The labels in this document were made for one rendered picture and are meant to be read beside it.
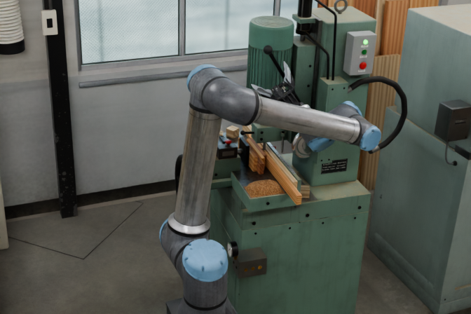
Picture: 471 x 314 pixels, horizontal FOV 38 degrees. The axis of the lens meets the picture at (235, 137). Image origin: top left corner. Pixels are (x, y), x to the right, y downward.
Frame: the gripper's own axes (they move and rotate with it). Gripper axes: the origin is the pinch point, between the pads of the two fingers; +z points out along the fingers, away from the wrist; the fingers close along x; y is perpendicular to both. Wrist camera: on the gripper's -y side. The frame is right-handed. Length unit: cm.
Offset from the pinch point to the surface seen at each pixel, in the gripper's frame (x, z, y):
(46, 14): 65, 120, -60
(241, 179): 31.6, -21.9, -23.6
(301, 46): -17.5, 2.8, -5.2
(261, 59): -1.7, 6.5, -1.3
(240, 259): 50, -47, -31
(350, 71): -27.5, -15.2, -10.8
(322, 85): -15.4, -12.8, -12.4
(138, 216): 96, 33, -155
